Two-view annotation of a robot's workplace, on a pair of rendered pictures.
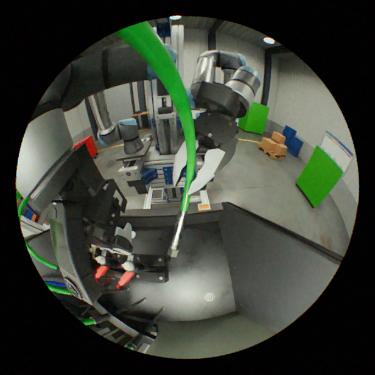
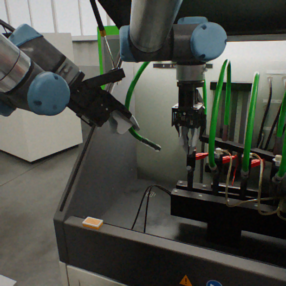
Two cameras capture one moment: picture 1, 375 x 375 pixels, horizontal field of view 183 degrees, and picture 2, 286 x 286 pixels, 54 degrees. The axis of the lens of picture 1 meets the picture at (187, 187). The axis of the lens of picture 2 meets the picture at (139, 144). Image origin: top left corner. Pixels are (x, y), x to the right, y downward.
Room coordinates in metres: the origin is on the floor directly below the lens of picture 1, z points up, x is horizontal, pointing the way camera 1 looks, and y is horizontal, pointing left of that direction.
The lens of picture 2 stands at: (0.76, 0.37, 1.44)
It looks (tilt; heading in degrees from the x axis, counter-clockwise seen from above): 21 degrees down; 209
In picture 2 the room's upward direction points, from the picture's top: 2 degrees counter-clockwise
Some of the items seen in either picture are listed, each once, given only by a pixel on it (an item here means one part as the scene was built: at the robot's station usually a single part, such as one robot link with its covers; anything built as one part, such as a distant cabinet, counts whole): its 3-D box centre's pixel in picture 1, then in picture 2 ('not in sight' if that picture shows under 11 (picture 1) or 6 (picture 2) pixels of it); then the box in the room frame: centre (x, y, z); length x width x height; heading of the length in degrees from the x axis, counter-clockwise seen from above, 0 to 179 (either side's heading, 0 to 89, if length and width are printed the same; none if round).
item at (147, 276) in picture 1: (128, 265); (226, 216); (-0.03, 0.24, 0.91); 0.34 x 0.10 x 0.15; 96
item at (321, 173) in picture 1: (319, 176); not in sight; (1.02, -3.48, 0.65); 0.95 x 0.86 x 1.30; 13
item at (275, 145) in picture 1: (275, 143); not in sight; (3.09, -3.27, 0.39); 1.20 x 0.85 x 0.79; 107
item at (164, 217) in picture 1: (157, 220); (167, 267); (0.22, 0.15, 0.87); 0.62 x 0.04 x 0.16; 96
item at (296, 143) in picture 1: (291, 140); not in sight; (3.97, -5.34, 0.61); 1.26 x 0.48 x 1.22; 5
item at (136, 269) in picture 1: (145, 265); (189, 181); (0.00, 0.12, 1.01); 0.05 x 0.03 x 0.21; 6
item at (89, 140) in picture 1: (86, 150); not in sight; (2.68, 3.66, 0.43); 0.70 x 0.46 x 0.86; 120
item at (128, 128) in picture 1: (127, 128); not in sight; (0.66, 0.39, 1.20); 0.13 x 0.12 x 0.14; 124
